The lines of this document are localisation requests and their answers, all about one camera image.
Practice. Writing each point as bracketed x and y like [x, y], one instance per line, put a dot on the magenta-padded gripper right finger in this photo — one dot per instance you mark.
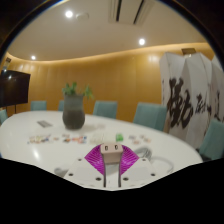
[131, 168]

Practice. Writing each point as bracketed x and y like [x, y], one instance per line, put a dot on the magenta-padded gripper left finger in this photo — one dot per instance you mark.
[91, 168]

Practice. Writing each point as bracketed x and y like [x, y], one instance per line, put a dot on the small pink charger block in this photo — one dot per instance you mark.
[111, 152]

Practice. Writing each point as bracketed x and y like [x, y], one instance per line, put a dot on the small green box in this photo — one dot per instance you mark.
[119, 137]

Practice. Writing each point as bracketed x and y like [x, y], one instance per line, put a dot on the potted plant in ribbed vase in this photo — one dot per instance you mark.
[73, 115]

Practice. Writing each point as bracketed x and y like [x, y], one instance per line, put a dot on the row of teal chairs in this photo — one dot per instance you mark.
[150, 115]

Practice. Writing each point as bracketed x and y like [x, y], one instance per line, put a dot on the small dark grey card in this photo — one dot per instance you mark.
[44, 123]

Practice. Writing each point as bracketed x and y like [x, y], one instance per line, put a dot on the white calligraphy folding screen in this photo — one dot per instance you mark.
[186, 100]

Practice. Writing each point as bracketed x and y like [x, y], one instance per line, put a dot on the black flat screen monitor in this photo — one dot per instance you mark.
[15, 88]

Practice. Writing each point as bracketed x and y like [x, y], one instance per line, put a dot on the recessed ceiling lights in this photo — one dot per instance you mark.
[141, 41]

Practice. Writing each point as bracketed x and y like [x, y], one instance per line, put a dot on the ceiling air conditioner vent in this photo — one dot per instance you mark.
[130, 11]

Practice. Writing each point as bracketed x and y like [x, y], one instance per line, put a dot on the dark rectangular wall fixture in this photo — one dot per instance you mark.
[189, 51]

